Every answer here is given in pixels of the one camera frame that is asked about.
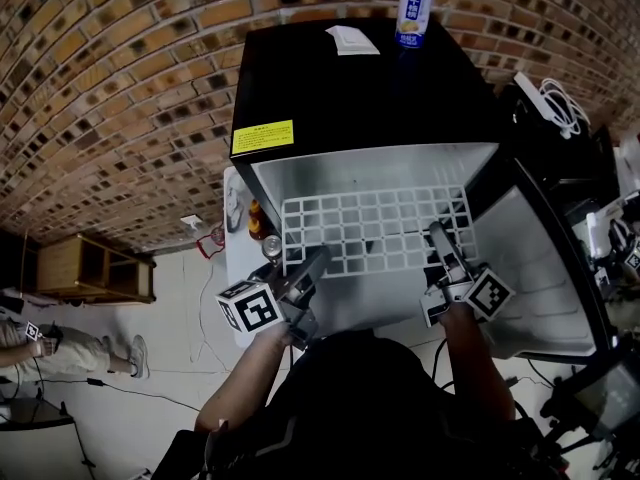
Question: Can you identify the person's black shirt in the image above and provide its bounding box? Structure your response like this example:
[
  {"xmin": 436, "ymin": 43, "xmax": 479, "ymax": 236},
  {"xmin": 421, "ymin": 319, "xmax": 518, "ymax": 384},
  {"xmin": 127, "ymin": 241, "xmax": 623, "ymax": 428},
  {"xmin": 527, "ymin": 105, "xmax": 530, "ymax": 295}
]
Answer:
[{"xmin": 169, "ymin": 328, "xmax": 556, "ymax": 480}]

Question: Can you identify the white coiled cable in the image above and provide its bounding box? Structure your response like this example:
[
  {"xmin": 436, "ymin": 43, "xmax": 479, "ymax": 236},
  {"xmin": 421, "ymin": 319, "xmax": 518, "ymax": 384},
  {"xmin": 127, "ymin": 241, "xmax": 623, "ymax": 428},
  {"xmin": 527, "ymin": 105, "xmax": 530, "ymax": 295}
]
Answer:
[{"xmin": 538, "ymin": 77, "xmax": 591, "ymax": 140}]

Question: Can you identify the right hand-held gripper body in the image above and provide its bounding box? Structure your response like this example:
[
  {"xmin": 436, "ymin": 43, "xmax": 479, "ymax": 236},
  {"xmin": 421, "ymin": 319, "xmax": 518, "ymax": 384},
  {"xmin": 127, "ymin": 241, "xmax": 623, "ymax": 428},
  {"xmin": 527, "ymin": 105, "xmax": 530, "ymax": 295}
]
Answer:
[{"xmin": 419, "ymin": 262, "xmax": 516, "ymax": 328}]

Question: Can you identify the white printed plastic package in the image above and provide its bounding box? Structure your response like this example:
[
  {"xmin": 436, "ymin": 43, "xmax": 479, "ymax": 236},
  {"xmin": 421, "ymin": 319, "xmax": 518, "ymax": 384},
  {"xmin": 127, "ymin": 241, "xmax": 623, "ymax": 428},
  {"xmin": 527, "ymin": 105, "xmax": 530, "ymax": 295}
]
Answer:
[{"xmin": 224, "ymin": 171, "xmax": 247, "ymax": 235}]

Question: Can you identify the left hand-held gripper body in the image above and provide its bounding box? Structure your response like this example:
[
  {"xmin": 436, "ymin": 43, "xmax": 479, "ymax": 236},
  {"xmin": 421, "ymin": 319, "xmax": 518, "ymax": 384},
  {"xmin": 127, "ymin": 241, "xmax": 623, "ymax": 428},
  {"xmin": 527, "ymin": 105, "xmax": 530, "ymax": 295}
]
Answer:
[{"xmin": 215, "ymin": 266, "xmax": 320, "ymax": 350}]

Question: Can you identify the person's right forearm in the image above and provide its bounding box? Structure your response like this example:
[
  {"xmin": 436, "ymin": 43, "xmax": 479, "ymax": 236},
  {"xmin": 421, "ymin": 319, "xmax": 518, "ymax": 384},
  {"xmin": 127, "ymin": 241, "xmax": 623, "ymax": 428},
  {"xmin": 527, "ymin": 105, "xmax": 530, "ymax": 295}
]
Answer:
[{"xmin": 438, "ymin": 301, "xmax": 517, "ymax": 422}]

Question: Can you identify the white wire fridge shelf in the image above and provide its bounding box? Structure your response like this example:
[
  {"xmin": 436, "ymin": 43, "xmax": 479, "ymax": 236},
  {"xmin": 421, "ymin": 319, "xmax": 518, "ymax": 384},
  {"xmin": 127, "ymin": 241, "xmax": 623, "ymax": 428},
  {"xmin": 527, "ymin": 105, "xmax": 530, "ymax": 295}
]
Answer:
[{"xmin": 280, "ymin": 185, "xmax": 480, "ymax": 278}]

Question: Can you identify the yellow warning sticker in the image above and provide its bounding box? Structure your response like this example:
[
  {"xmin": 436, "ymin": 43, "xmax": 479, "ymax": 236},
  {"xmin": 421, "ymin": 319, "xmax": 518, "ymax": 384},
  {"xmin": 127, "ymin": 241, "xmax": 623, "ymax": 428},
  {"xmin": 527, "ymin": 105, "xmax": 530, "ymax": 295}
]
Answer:
[{"xmin": 230, "ymin": 119, "xmax": 295, "ymax": 158}]

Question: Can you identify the white floor cable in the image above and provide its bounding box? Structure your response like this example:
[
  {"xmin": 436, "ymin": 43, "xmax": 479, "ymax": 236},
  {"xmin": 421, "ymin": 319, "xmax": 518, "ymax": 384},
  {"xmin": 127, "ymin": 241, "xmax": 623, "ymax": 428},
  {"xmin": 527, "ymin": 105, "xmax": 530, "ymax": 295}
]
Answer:
[{"xmin": 187, "ymin": 253, "xmax": 224, "ymax": 369}]

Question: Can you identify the white cabinet dark top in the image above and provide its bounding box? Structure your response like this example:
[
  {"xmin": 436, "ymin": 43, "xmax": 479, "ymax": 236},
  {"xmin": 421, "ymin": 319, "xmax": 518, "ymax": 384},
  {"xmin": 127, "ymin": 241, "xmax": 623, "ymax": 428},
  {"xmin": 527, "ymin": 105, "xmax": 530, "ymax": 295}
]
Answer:
[{"xmin": 0, "ymin": 396, "xmax": 96, "ymax": 480}]

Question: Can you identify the black side stand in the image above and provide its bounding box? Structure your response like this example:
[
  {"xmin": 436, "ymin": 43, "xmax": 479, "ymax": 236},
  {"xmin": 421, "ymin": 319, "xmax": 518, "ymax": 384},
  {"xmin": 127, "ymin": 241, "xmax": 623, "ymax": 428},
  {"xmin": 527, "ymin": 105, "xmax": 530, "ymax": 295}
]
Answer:
[{"xmin": 497, "ymin": 80, "xmax": 621, "ymax": 209}]

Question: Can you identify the white flat card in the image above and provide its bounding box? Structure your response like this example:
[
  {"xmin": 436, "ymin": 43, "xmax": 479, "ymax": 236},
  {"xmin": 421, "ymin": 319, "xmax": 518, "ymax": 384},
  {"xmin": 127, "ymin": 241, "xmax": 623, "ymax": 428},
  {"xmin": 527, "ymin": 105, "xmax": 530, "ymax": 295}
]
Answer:
[{"xmin": 324, "ymin": 24, "xmax": 381, "ymax": 57}]

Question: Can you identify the black floor cable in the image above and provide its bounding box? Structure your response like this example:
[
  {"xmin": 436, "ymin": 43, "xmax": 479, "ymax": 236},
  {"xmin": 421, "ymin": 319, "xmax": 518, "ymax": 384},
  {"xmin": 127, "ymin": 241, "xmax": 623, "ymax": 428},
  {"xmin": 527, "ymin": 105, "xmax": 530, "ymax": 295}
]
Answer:
[{"xmin": 27, "ymin": 361, "xmax": 202, "ymax": 415}]

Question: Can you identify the wooden shelf cabinet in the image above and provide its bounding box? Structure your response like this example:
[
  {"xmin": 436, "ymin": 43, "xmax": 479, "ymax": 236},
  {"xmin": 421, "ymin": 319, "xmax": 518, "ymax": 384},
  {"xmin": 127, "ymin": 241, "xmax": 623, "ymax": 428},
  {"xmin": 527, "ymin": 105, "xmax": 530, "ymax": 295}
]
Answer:
[{"xmin": 35, "ymin": 232, "xmax": 157, "ymax": 305}]

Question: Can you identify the black mini fridge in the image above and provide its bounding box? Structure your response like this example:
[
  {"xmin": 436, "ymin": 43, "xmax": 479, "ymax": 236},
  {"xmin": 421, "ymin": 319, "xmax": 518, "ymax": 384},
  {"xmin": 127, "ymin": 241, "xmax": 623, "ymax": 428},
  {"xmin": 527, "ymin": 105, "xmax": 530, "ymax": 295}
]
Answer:
[{"xmin": 229, "ymin": 16, "xmax": 506, "ymax": 332}]

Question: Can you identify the white power strip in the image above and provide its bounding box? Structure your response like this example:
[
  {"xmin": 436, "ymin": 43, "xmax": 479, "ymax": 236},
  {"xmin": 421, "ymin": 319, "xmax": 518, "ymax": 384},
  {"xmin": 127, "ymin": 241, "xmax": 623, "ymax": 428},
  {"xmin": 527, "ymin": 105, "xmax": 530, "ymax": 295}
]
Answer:
[{"xmin": 513, "ymin": 71, "xmax": 551, "ymax": 119}]

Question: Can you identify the blue white drink can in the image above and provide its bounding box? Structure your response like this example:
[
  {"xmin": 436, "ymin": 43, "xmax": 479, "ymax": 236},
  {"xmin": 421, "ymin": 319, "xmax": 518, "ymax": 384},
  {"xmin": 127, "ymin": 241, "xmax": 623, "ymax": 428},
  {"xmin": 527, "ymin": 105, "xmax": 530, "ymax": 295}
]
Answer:
[{"xmin": 394, "ymin": 0, "xmax": 434, "ymax": 50}]

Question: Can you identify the black monitor on arm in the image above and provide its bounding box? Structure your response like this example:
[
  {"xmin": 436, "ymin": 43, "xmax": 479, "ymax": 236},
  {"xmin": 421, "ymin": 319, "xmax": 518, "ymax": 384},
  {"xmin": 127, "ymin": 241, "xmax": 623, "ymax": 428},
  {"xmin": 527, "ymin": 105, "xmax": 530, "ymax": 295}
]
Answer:
[{"xmin": 569, "ymin": 357, "xmax": 640, "ymax": 437}]

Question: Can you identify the person's left forearm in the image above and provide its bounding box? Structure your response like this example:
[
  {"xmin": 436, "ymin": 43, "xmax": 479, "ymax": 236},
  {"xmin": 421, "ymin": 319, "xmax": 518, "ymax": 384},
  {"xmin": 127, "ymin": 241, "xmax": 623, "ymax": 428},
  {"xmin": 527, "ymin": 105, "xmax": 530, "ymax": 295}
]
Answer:
[{"xmin": 193, "ymin": 320, "xmax": 296, "ymax": 434}]

